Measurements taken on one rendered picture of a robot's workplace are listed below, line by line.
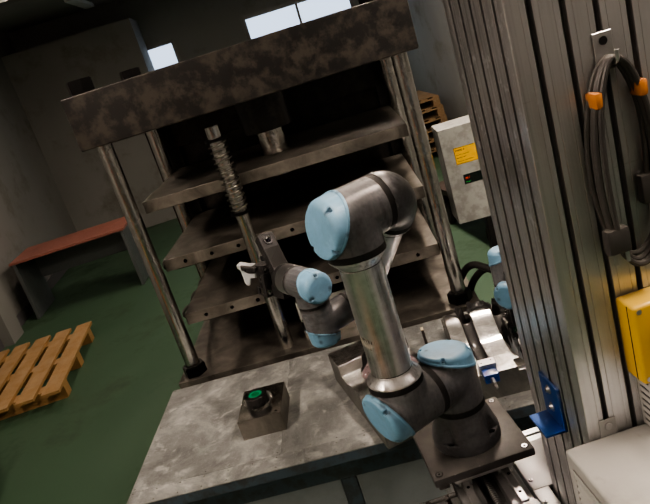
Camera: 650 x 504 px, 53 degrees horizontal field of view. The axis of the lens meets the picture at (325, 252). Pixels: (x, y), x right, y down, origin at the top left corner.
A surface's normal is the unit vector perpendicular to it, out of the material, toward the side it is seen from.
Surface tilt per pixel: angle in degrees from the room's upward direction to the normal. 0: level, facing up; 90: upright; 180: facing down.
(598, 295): 90
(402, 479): 90
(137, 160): 90
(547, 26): 90
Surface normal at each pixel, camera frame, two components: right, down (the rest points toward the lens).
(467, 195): 0.00, 0.32
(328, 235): -0.85, 0.28
